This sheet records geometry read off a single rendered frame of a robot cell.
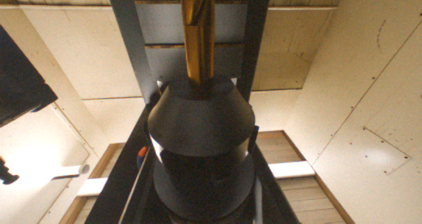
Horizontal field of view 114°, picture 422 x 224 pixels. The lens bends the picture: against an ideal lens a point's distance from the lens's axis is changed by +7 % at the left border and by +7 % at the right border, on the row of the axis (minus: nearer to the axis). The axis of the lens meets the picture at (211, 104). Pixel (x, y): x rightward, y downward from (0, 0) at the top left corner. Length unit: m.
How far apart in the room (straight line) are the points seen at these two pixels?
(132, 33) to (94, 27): 0.51
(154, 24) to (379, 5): 1.19
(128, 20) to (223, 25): 0.42
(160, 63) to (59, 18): 0.78
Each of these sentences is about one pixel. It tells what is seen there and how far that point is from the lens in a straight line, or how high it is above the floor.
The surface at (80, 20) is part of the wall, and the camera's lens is 1.31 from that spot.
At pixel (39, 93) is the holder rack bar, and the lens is 0.32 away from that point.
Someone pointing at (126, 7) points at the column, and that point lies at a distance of 0.79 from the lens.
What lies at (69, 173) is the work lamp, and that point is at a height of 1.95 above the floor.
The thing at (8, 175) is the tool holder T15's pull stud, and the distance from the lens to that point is 0.39.
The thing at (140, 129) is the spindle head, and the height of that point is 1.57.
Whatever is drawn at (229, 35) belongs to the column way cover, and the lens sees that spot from 0.72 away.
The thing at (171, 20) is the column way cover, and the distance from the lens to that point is 0.71.
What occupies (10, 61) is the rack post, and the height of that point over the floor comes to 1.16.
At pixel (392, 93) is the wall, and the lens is 1.19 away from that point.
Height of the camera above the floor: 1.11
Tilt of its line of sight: 35 degrees up
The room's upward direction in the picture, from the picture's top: 180 degrees clockwise
